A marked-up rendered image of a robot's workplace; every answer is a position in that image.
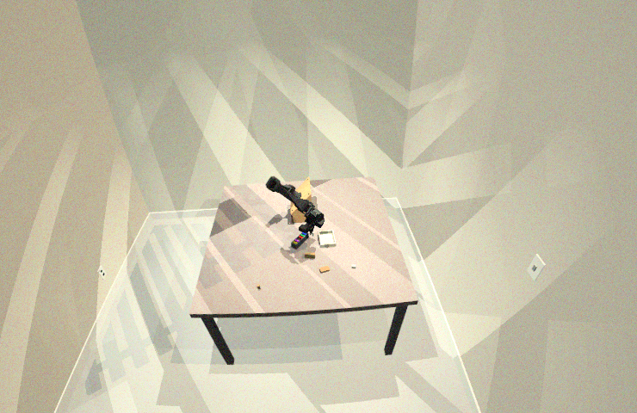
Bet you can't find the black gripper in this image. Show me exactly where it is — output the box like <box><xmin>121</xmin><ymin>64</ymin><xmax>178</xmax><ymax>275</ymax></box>
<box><xmin>299</xmin><ymin>215</ymin><xmax>315</xmax><ymax>233</ymax></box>

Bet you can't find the white square tray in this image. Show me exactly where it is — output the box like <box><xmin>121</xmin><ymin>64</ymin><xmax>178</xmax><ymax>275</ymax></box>
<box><xmin>318</xmin><ymin>230</ymin><xmax>336</xmax><ymax>249</ymax></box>

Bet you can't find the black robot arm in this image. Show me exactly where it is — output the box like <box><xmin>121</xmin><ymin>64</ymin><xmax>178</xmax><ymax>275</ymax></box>
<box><xmin>265</xmin><ymin>176</ymin><xmax>325</xmax><ymax>228</ymax></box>

